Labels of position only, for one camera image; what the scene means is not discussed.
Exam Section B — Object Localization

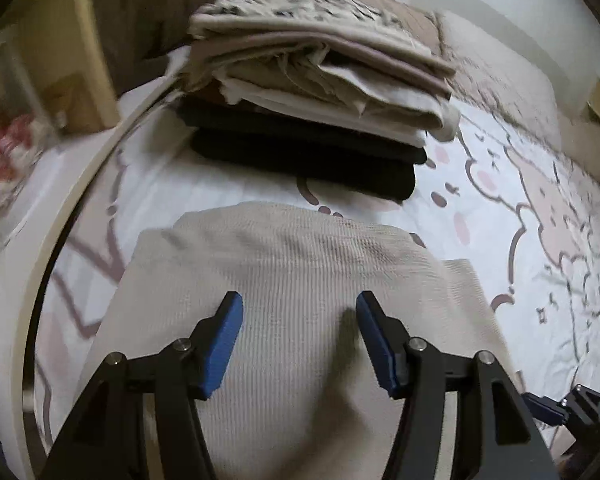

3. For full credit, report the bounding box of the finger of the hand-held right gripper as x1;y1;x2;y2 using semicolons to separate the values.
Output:
522;384;600;429

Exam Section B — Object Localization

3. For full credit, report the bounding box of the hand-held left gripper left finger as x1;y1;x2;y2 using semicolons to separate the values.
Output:
40;290;245;480

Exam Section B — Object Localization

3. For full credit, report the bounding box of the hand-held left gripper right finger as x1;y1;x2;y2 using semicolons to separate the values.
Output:
355;290;561;480

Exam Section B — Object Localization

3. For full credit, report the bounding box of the beige waffle-knit shirt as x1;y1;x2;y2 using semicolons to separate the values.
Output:
77;201;518;480

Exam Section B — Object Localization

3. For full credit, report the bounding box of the stack of folded clothes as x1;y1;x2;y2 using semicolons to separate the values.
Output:
177;0;461;203

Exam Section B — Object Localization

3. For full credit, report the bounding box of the bear print blanket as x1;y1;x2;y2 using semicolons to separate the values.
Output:
0;95;600;480

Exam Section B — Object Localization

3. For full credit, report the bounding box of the red and white item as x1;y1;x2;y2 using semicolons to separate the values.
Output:
0;105;46;201

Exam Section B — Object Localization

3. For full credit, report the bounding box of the dark brown panel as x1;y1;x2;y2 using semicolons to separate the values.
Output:
87;0;261;96

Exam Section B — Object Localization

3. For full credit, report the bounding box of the beige quilted pillow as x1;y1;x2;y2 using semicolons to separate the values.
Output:
285;0;600;183

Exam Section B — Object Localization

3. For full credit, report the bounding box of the cream bed frame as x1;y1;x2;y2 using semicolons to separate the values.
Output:
10;75;181;480

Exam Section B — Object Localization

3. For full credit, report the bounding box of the wooden bedside rail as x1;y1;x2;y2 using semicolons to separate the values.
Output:
15;0;121;136

